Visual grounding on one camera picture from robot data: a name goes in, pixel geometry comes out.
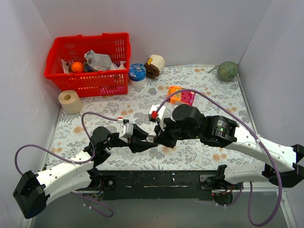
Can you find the orange pink sponge box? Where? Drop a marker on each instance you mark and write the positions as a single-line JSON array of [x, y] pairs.
[[186, 97]]

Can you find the brown white plush toy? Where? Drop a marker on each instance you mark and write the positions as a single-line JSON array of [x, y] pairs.
[[154, 66]]

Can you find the orange fruit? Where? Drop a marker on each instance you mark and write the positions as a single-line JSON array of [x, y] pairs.
[[77, 67]]

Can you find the beige paper roll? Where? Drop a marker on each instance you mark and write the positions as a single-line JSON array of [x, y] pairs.
[[70, 102]]

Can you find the white pump bottle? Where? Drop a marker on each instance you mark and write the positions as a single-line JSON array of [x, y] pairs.
[[121, 66]]

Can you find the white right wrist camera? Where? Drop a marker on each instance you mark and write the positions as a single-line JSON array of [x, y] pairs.
[[158, 116]]

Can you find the blue white cup container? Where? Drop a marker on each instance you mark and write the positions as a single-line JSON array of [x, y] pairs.
[[137, 75]]

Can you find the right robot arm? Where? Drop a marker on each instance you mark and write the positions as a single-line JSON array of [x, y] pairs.
[[275, 163]]

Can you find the green melon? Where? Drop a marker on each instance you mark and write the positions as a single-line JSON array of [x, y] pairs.
[[226, 71]]

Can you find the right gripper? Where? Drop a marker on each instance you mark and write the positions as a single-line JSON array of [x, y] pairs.
[[163, 133]]

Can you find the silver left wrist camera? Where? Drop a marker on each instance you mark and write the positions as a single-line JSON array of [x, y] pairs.
[[126, 132]]

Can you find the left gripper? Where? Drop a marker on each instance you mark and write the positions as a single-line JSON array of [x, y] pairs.
[[118, 142]]

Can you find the grey crumpled bag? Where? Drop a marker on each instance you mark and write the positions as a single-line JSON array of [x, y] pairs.
[[98, 62]]

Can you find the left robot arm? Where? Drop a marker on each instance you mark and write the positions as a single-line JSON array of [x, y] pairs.
[[35, 190]]

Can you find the red plastic shopping basket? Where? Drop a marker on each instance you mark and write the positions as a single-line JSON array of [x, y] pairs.
[[69, 69]]

